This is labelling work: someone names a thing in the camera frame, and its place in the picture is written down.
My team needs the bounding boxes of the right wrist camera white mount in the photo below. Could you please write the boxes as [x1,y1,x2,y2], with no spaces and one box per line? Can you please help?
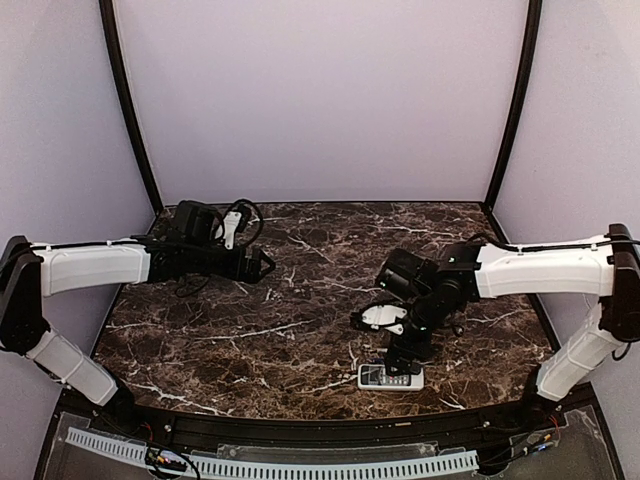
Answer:
[350,302,408,336]

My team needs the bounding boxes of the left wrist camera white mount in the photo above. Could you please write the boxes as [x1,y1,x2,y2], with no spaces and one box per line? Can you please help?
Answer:
[219,198,265,250]

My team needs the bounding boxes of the left black frame post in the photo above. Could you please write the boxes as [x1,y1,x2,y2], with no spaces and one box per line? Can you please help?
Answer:
[98,0,164,215]

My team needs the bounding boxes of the black frame post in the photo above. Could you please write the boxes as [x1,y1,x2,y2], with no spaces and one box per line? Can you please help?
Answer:
[483,0,543,216]
[98,0,164,215]

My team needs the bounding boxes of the black front rail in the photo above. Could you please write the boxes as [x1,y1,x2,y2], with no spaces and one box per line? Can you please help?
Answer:
[134,402,518,448]

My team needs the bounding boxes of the white remote control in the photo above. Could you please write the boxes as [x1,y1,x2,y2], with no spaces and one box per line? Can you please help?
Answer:
[357,364,424,392]

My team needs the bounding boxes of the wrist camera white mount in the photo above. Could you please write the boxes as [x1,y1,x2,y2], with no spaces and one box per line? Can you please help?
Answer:
[219,198,265,250]
[350,302,408,336]

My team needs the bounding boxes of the right black frame post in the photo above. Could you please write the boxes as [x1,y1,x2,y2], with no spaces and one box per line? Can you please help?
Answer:
[483,0,543,216]

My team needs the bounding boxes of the white slotted cable duct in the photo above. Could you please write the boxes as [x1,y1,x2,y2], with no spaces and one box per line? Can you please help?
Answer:
[65,427,479,480]

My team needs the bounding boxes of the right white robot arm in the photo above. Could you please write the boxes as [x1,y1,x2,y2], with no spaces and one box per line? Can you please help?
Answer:
[373,224,639,402]

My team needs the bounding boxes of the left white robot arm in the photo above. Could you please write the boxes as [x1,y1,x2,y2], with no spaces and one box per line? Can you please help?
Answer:
[1,199,275,413]

